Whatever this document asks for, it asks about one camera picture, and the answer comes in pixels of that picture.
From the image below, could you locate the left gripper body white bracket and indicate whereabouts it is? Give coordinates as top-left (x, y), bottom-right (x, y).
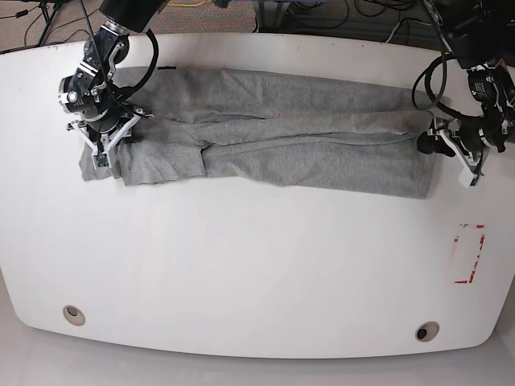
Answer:
top-left (426, 118), bottom-right (490, 188)

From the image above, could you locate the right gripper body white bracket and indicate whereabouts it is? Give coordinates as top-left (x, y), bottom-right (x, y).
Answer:
top-left (67, 110), bottom-right (155, 170)

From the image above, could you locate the grey t-shirt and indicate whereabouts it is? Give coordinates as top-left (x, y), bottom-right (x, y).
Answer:
top-left (80, 68), bottom-right (435, 199)

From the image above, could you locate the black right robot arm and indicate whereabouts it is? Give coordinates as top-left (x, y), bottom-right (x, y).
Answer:
top-left (58, 0), bottom-right (168, 169)

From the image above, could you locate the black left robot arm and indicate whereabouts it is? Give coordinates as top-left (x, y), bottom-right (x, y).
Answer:
top-left (417, 1), bottom-right (514, 187)

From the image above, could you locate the red tape rectangle marking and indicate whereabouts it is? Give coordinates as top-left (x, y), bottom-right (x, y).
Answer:
top-left (448, 224), bottom-right (486, 285)

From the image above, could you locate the black tripod stand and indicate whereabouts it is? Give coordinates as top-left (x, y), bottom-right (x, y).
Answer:
top-left (23, 0), bottom-right (71, 48)

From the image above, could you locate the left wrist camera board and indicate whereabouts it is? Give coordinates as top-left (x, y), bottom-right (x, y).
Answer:
top-left (470, 174), bottom-right (481, 187)

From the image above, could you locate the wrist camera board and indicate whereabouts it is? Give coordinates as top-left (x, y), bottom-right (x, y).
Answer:
top-left (93, 154), bottom-right (110, 169)
top-left (470, 174), bottom-right (481, 187)

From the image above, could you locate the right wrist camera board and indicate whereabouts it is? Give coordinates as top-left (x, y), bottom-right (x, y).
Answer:
top-left (93, 154), bottom-right (110, 169)

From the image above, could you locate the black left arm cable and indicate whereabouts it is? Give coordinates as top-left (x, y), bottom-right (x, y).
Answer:
top-left (410, 11), bottom-right (468, 121)

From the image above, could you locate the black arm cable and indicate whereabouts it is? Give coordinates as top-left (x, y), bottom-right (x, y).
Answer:
top-left (410, 11), bottom-right (468, 121)
top-left (80, 0), bottom-right (160, 117)

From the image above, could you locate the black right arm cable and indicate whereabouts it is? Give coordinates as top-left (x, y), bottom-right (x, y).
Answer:
top-left (80, 0), bottom-right (160, 117)

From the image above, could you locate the white cable on floor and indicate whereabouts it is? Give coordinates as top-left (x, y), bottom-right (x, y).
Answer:
top-left (385, 18), bottom-right (407, 44)

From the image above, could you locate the right table cable grommet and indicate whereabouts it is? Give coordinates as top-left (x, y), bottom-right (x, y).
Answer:
top-left (415, 321), bottom-right (439, 343)

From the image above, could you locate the table cable grommet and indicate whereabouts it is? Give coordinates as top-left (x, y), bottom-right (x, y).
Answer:
top-left (415, 321), bottom-right (439, 343)
top-left (63, 306), bottom-right (85, 326)

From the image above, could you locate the left table cable grommet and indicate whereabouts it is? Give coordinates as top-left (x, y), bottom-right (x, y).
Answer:
top-left (63, 306), bottom-right (85, 326)

